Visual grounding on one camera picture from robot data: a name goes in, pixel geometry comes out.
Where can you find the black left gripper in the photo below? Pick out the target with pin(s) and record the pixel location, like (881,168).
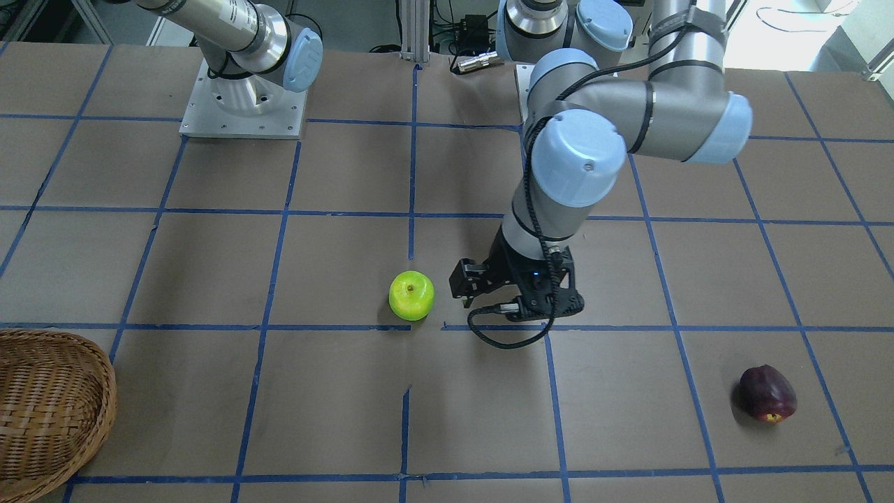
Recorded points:
(501,267)

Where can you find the green apple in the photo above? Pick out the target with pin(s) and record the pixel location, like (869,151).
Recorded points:
(411,295)

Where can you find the dark red apple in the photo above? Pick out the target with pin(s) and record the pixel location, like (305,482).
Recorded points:
(766,395)

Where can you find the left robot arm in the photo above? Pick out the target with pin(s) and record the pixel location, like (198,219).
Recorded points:
(585,115)

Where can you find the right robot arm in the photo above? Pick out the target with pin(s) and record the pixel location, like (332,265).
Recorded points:
(256,37)

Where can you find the wicker basket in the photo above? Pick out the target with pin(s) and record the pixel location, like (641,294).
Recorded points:
(58,406)

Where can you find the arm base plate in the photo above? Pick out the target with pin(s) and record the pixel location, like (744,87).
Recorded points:
(523,74)
(250,108)

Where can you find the aluminium frame post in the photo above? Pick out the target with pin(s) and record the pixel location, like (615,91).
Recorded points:
(415,28)

